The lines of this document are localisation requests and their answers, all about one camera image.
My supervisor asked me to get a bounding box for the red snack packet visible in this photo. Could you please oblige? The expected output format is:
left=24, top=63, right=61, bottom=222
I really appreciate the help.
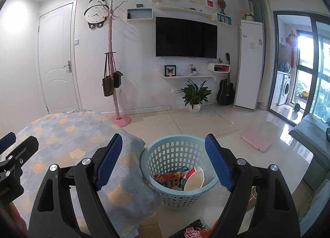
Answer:
left=175, top=219, right=219, bottom=238

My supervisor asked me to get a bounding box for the white door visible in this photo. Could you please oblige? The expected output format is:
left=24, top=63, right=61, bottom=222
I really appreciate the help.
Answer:
left=38, top=2, right=82, bottom=115

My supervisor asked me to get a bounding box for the potted green plant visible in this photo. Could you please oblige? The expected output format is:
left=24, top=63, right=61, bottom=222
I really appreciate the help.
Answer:
left=180, top=79, right=212, bottom=112

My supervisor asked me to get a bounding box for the white washing machine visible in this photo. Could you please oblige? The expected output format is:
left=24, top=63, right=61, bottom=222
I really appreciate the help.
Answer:
left=277, top=72, right=292, bottom=106

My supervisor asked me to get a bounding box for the grey-blue fabric seat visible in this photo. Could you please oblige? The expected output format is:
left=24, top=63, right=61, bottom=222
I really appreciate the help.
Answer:
left=299, top=179, right=330, bottom=228

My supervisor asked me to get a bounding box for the curved white wall shelf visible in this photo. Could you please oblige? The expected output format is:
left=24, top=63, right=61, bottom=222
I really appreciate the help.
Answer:
left=158, top=72, right=215, bottom=82

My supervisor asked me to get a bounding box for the narrow blue-edged shelf box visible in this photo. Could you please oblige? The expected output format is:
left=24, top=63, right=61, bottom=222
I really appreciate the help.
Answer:
left=217, top=12, right=232, bottom=26

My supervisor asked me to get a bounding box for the pink floor mat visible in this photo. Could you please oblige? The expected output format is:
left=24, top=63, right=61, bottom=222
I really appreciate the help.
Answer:
left=241, top=130, right=272, bottom=153

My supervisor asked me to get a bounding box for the long white wall shelf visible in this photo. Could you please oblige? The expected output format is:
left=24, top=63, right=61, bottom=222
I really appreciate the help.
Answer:
left=158, top=5, right=217, bottom=22

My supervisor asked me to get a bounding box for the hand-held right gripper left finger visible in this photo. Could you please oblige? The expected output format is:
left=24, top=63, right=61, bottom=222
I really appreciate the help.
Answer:
left=28, top=133, right=123, bottom=238

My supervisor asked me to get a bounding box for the white standing air conditioner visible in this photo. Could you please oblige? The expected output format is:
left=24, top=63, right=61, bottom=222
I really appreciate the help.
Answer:
left=233, top=19, right=265, bottom=111

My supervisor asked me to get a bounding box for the panda wall clock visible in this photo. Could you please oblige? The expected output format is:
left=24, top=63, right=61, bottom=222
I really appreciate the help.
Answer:
left=85, top=0, right=109, bottom=29

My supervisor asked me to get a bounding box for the black wall television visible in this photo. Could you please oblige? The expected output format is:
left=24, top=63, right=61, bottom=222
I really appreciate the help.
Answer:
left=155, top=16, right=218, bottom=58

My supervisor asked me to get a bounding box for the pink coat rack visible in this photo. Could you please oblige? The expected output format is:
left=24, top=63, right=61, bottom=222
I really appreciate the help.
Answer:
left=104, top=0, right=132, bottom=127

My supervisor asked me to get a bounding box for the white oval shelf box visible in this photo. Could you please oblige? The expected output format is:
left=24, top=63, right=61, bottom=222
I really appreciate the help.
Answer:
left=206, top=62, right=230, bottom=73

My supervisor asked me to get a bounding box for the scale-patterned blanket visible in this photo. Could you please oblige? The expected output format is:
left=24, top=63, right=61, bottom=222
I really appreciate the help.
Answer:
left=13, top=110, right=161, bottom=237

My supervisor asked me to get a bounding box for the wide blue-edged shelf box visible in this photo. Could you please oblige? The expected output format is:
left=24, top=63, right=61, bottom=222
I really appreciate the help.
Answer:
left=126, top=8, right=154, bottom=20

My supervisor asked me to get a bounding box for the grey-blue sofa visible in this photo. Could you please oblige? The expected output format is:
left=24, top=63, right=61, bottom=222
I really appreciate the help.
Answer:
left=288, top=113, right=330, bottom=192

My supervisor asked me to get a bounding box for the small balcony table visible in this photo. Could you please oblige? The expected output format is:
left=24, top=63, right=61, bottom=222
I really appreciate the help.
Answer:
left=295, top=90, right=310, bottom=104

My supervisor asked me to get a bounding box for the grey curtain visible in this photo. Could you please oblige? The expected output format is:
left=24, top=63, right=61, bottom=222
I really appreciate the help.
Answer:
left=246, top=0, right=270, bottom=26

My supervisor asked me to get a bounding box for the framed butterfly picture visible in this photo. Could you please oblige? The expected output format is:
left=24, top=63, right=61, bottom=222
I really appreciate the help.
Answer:
left=164, top=65, right=178, bottom=77

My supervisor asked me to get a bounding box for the brown tote bag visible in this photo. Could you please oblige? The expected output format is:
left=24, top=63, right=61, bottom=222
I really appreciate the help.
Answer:
left=102, top=52, right=114, bottom=97

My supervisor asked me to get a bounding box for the dark framed glass door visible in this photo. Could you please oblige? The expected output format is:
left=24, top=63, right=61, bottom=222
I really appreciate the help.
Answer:
left=267, top=8, right=330, bottom=127

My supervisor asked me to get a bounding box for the red paper bowl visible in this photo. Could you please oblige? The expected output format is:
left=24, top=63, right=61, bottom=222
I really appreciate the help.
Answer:
left=184, top=166, right=204, bottom=179

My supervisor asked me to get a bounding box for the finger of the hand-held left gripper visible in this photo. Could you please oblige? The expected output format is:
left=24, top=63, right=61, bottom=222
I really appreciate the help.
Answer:
left=0, top=136, right=39, bottom=174
left=0, top=132, right=16, bottom=154

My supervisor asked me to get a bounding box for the small black bag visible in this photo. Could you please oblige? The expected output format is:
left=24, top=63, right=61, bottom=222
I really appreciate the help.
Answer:
left=113, top=52, right=124, bottom=88

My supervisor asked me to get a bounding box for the orange snack packet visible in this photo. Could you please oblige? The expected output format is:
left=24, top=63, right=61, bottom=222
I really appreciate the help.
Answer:
left=154, top=172, right=172, bottom=184

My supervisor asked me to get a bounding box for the red hanging knot decoration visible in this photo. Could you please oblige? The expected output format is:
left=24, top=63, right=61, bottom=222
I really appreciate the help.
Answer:
left=286, top=30, right=297, bottom=66

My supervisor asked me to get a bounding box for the panda print snack packet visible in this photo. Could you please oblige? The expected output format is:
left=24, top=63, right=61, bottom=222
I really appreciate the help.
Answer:
left=169, top=172, right=186, bottom=191

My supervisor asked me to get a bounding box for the light blue plastic basket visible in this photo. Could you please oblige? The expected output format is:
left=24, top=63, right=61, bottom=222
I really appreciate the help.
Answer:
left=140, top=135, right=225, bottom=209

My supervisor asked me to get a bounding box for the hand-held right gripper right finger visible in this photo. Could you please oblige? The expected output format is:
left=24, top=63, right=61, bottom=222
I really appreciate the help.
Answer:
left=204, top=134, right=302, bottom=238

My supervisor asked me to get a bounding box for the black acoustic guitar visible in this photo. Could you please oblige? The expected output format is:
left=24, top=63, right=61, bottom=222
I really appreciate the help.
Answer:
left=216, top=52, right=236, bottom=106

